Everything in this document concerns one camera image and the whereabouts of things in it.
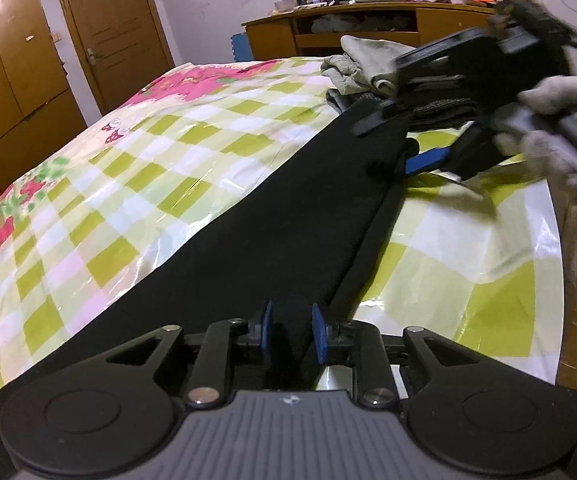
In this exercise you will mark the person's right hand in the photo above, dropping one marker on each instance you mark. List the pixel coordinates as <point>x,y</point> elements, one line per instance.
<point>568,92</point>

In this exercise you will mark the wooden television cabinet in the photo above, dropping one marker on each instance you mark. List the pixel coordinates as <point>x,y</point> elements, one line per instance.
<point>268,35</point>

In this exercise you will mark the checked printed bed sheet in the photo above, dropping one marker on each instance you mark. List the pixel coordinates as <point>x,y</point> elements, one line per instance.
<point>168,160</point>

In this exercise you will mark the blue foam mat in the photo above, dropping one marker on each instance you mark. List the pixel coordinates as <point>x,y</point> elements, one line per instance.
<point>241,49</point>

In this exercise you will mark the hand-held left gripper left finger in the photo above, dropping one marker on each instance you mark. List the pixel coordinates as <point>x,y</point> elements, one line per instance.
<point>267,332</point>

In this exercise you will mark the black pants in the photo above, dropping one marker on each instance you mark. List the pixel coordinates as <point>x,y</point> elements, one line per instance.
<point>293,210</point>

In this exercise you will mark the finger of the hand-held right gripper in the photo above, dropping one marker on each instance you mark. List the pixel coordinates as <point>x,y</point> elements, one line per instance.
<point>378,121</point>
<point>426,160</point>

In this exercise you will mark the light khaki folded garment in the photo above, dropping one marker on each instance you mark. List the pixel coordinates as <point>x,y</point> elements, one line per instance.
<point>376,57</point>

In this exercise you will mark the dark grey folded garment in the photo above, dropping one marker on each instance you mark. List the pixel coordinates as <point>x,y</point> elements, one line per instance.
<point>438,112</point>

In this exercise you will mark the brown wooden door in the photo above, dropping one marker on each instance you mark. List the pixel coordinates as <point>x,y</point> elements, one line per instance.
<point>113,25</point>

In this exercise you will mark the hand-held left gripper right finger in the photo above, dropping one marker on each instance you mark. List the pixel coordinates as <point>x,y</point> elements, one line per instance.
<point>320,335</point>

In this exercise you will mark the olive folded garment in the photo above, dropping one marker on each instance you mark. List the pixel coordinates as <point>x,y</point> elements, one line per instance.
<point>341,72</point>

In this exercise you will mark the brown wooden wardrobe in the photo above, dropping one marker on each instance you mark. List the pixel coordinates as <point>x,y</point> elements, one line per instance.
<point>8,60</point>

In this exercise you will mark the wall light switch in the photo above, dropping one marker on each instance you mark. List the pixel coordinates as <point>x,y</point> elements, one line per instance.
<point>57,37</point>

